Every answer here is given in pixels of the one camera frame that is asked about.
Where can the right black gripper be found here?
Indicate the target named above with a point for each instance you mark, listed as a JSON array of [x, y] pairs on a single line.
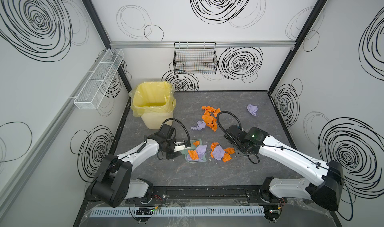
[[233, 136]]

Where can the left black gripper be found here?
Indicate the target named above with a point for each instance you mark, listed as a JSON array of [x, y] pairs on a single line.
[[173, 147]]

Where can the orange paper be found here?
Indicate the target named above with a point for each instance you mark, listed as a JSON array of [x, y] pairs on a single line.
[[229, 151]]

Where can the purple paper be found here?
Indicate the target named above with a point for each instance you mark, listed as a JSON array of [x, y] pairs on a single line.
[[199, 126], [218, 153], [201, 150]]

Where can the orange paper scraps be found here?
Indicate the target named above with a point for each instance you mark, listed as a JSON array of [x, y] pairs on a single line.
[[210, 111]]

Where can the green dustpan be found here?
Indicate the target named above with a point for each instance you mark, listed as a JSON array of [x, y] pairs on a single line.
[[185, 152]]

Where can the orange paper scrap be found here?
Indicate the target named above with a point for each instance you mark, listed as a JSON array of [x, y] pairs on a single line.
[[210, 121]]

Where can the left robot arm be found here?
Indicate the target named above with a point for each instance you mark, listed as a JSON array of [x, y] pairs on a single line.
[[113, 184]]

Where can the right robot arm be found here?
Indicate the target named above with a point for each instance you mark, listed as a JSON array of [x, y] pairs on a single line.
[[321, 182]]

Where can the cream trash bin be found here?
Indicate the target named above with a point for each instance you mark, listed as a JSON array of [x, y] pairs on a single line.
[[154, 120]]

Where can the purple paper ball back right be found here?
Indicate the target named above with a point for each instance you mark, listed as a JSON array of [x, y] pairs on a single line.
[[252, 109]]

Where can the yellow plastic bin liner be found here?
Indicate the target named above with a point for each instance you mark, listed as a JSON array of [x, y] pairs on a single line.
[[152, 97]]

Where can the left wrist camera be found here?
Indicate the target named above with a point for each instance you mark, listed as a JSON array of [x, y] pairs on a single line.
[[180, 146]]

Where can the black front rail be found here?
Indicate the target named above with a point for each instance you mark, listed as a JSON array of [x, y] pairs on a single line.
[[252, 193]]

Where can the white slotted cable duct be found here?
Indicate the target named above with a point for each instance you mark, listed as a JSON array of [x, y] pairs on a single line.
[[188, 211]]

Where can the black wire basket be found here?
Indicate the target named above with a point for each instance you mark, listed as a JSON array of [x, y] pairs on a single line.
[[203, 61]]

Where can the white wire shelf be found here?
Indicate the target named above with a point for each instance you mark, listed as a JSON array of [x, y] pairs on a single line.
[[97, 84]]

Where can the aluminium wall rail back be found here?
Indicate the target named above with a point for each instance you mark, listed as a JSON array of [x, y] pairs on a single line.
[[203, 44]]

